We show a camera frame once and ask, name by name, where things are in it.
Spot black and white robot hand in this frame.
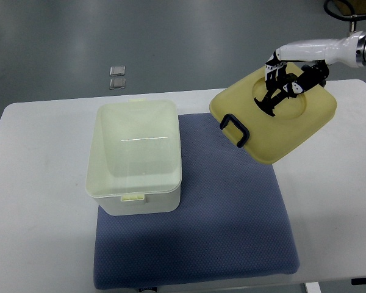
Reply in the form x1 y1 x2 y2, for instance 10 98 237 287
262 38 361 109

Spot yellow box lid with handle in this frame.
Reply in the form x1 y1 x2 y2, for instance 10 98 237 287
209 68 337 164

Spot brown cardboard box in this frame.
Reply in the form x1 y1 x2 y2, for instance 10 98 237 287
335 0 366 15

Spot white storage box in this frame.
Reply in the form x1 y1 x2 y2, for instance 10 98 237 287
85 100 182 216

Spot blue-grey padded mat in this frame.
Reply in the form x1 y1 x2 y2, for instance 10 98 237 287
94 114 300 290

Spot upper silver floor plate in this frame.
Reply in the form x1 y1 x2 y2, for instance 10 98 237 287
109 65 126 76

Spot black table bracket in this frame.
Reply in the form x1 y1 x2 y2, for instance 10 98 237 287
351 277 366 286

